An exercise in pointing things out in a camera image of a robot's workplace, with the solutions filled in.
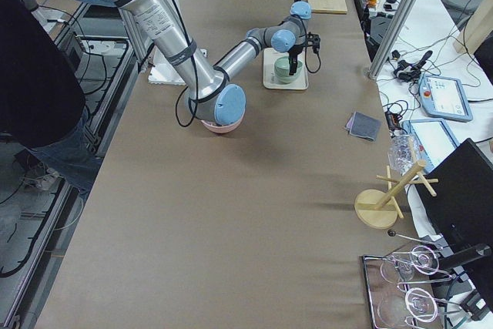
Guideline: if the lower clear wine glass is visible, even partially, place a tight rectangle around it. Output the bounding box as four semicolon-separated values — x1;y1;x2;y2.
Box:
377;287;438;328

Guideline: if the crumpled clear plastic bag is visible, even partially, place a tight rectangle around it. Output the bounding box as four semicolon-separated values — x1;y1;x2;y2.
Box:
387;135;421;174

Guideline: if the black power adapter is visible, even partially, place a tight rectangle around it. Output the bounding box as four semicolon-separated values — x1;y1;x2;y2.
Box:
384;111;401;131

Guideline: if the wire glass rack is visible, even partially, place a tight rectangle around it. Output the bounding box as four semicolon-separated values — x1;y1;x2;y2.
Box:
360;230;482;329

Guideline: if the pink bowl with ice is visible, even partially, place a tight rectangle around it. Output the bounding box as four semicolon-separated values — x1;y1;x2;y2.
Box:
201;118;243;134

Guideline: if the blue teach pendant tablet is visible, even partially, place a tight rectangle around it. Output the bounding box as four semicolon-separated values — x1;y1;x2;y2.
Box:
418;74;473;123

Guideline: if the cream rabbit tray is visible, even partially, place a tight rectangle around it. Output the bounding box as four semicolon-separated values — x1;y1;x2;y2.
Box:
263;48;308;90

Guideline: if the aluminium frame post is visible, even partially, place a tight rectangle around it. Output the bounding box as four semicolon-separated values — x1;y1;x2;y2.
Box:
367;0;416;81

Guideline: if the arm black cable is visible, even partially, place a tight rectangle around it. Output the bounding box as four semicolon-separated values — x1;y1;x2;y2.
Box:
136;0;324;129

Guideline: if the upper clear wine glass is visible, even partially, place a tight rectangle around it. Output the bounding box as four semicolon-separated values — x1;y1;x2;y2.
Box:
380;245;439;283

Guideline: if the black monitor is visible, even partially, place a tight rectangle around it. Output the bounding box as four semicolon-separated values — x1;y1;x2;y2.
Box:
416;138;492;308

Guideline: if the wooden mug tree stand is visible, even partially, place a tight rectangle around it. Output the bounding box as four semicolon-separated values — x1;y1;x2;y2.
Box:
354;159;438;230

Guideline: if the green bowl robot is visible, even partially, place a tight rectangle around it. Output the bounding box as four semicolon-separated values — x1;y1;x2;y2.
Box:
274;73;301;84
273;56;304;76

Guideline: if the standing person in jeans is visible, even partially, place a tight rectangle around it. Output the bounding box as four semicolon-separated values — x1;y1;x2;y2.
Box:
1;0;102;200

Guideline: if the grey purple folded cloth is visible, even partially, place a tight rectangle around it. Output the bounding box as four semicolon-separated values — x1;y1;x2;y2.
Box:
345;112;381;142

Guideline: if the clear wine glass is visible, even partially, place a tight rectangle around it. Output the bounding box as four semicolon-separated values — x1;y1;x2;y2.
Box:
377;287;438;328
380;245;439;283

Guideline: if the green bowl on tray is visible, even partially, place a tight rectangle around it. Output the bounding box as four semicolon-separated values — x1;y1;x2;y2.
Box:
273;76;299;85

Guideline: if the wooden cutting board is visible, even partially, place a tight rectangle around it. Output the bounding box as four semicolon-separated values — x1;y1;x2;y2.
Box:
308;0;347;15

